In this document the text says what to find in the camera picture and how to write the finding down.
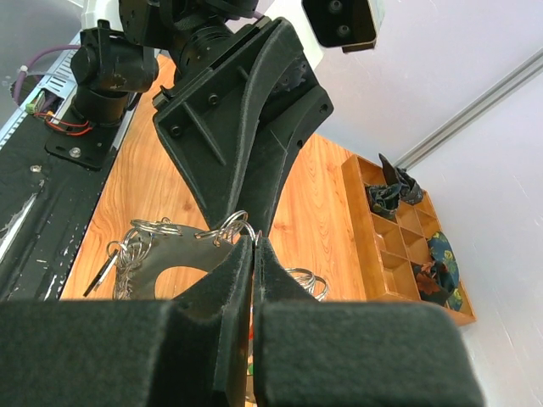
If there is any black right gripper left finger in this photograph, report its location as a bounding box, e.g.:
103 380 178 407
1 237 254 406

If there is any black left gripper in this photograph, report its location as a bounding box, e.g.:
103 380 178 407
118 1 305 229

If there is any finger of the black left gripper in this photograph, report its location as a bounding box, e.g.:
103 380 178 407
237 57 333 237

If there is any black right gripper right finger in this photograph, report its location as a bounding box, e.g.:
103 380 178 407
254 237 485 406

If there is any metal disc with keyrings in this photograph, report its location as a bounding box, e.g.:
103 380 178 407
82 210 330 303

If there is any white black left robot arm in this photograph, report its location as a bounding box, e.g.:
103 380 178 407
71 1 333 235

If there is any dark rolled cloth middle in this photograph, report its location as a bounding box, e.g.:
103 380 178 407
366 183 401 220

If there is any dark rolled cloth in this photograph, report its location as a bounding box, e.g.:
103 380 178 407
366 183 401 220
411 260 456 306
378 153 424 205

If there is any wooden compartment tray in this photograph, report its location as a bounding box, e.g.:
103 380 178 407
342 155 476 326

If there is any dark rolled cloth left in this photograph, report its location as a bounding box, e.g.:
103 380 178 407
378 153 424 205

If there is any dark rolled cloth right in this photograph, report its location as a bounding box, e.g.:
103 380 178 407
411 260 456 306

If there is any blue yellow patterned cloth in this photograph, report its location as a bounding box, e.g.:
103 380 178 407
428 231 463 311

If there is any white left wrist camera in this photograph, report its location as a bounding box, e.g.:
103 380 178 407
301 0 385 54

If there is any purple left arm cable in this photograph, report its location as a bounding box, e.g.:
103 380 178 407
10 42 81 105

